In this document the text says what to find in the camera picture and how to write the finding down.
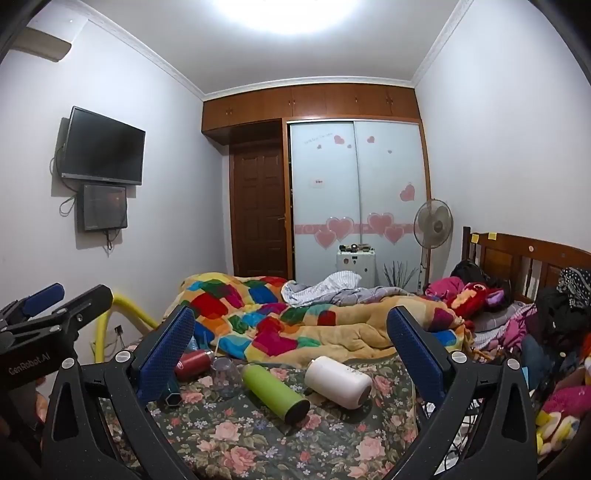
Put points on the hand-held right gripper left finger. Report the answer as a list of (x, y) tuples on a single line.
[(167, 353)]

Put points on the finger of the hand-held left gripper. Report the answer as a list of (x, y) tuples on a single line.
[(87, 302), (44, 297)]

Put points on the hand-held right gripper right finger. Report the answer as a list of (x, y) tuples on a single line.
[(418, 360)]

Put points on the clear glass cup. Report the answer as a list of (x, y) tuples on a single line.
[(225, 376)]

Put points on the white cup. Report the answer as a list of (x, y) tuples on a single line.
[(337, 381)]

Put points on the yellow pipe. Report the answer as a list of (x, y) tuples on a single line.
[(104, 323)]

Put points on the red bottle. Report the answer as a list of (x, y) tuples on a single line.
[(191, 364)]

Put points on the pink cloth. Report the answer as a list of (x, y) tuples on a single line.
[(443, 287)]

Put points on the red plush toy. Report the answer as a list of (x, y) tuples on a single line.
[(475, 297)]

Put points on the dried plant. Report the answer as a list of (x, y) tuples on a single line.
[(398, 277)]

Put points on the black backpack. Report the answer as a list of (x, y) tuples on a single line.
[(466, 272)]

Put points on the grey striped cloth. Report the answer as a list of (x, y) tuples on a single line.
[(341, 288)]

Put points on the pink striped clothing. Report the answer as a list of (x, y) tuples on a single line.
[(519, 325)]

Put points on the small white cabinet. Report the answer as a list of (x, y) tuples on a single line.
[(355, 270)]

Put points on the green bottle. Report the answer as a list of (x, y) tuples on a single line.
[(272, 392)]

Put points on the blue jeans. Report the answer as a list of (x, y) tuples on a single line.
[(538, 360)]

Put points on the colourful patchwork blanket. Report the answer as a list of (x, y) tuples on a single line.
[(286, 323)]

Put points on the standing fan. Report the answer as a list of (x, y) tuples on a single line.
[(433, 225)]

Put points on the wooden bed headboard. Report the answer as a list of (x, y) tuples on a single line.
[(508, 256)]

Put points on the black clothing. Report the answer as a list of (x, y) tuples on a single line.
[(556, 318)]

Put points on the floral bed sheet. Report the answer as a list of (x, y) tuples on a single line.
[(277, 447)]

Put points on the yellow plush toy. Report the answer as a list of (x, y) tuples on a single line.
[(556, 431)]

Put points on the pink plush toy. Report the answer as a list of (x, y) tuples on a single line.
[(570, 399)]

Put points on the brown wooden door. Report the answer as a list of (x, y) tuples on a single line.
[(258, 207)]

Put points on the black dotted cloth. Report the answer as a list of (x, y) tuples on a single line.
[(575, 286)]

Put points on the wooden wardrobe with sliding doors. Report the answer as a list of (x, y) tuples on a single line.
[(351, 184)]

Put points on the round ceiling light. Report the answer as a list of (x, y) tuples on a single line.
[(286, 14)]

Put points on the small black wall monitor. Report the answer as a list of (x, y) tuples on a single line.
[(105, 206)]

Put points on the black wall television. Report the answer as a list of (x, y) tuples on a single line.
[(104, 145)]

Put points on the wall air conditioner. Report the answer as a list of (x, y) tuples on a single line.
[(44, 45)]

